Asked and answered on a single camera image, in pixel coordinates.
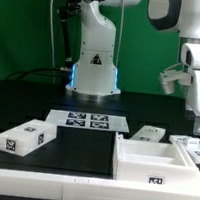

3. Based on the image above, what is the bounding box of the white door panel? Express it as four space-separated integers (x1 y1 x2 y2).
169 135 200 165
131 125 166 143

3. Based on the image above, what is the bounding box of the white cabinet body box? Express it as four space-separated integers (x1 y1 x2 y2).
112 133 200 186

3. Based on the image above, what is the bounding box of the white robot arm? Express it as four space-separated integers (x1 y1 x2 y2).
66 0 200 136

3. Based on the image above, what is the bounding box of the white cabinet top block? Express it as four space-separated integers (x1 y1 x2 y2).
0 120 57 157

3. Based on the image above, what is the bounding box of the white marker tag sheet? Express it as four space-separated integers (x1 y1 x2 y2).
45 110 129 133

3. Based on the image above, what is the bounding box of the white fence rail frame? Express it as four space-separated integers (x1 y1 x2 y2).
0 169 200 200

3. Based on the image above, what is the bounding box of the black cable bundle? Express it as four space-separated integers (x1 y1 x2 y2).
4 61 74 88

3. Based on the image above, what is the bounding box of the white cable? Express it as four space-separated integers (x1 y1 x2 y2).
40 0 72 85

